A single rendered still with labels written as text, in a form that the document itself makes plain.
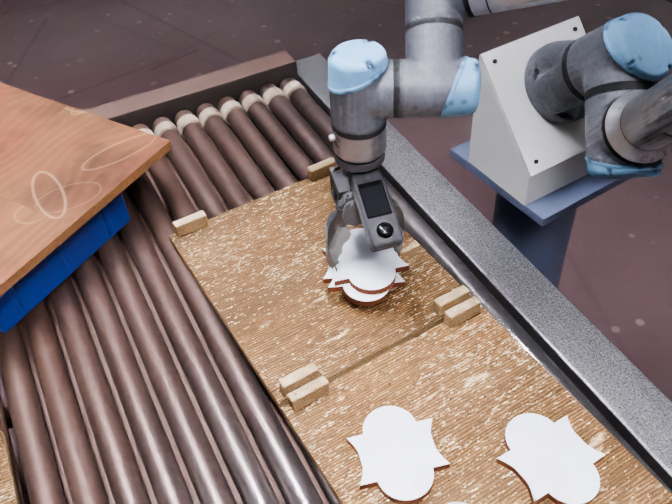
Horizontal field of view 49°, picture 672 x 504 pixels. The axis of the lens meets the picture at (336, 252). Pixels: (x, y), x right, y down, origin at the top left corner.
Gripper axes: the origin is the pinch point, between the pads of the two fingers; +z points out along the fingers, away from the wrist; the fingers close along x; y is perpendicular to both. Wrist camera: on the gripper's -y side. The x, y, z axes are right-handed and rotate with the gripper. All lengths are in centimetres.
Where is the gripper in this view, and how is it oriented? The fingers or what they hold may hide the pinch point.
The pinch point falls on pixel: (366, 259)
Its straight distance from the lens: 115.9
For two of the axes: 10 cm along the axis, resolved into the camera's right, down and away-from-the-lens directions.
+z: 0.5, 7.1, 7.1
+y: -2.4, -6.8, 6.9
